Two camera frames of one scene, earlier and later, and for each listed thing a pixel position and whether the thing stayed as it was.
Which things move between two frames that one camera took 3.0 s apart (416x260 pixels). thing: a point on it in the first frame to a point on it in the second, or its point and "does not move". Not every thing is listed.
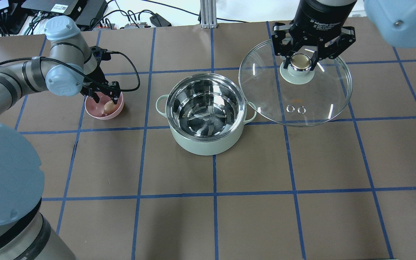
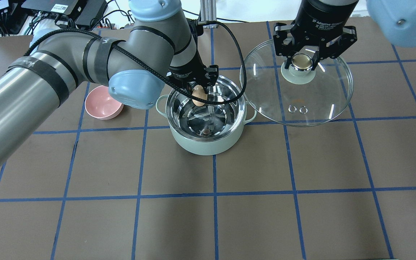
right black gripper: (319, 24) does not move
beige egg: (109, 107) to (198, 91)
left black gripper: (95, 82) to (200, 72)
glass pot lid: (299, 96) does not move
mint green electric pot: (206, 113) does not move
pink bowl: (96, 110) does not move
